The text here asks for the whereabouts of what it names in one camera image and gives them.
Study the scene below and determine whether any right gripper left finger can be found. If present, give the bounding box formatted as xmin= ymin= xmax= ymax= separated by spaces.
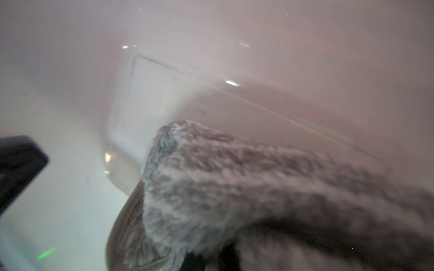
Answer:
xmin=179 ymin=254 xmax=206 ymax=271

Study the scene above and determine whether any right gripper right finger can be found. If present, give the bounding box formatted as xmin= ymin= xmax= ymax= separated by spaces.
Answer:
xmin=218 ymin=243 xmax=241 ymax=271

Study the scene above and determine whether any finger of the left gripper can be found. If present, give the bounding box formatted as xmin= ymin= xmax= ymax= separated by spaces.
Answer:
xmin=1 ymin=135 xmax=49 ymax=213

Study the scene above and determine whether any grey striped cloth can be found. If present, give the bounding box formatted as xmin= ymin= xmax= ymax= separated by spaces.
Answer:
xmin=104 ymin=119 xmax=434 ymax=271

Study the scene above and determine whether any large clear lunch box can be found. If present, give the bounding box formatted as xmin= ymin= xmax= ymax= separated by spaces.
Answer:
xmin=105 ymin=45 xmax=392 ymax=195

